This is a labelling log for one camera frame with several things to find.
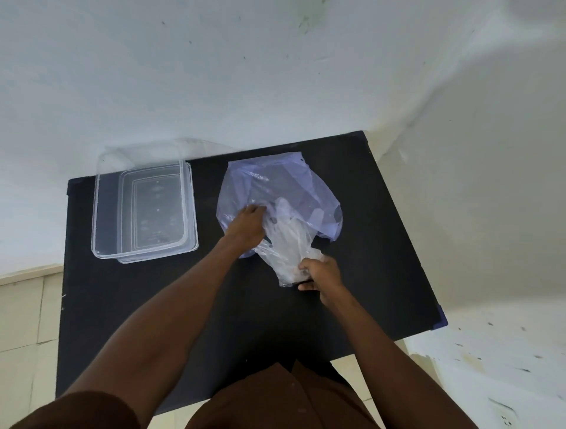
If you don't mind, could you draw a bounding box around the person's right forearm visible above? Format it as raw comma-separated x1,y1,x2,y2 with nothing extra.
319,289,480,429

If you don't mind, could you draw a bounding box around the clear plastic container lid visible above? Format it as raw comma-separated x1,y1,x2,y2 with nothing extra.
96,138,224,177

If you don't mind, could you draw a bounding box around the clear plastic container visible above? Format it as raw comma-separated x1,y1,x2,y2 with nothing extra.
91,160,199,265

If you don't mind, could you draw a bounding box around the person's left forearm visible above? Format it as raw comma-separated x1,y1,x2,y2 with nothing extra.
53,242,254,412

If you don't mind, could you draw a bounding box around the person's left hand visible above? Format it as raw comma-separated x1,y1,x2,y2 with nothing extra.
222,204,271,258

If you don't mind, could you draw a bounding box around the purple plastic bag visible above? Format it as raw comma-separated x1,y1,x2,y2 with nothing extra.
216,151,344,260

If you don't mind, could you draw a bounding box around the brown shirt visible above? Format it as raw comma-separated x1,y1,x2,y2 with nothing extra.
9,360,381,429

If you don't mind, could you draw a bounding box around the person's right hand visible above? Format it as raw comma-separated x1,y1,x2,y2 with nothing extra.
297,255,351,306

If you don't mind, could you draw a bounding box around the clear disposable plastic glove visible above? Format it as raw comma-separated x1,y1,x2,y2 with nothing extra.
260,197,326,288

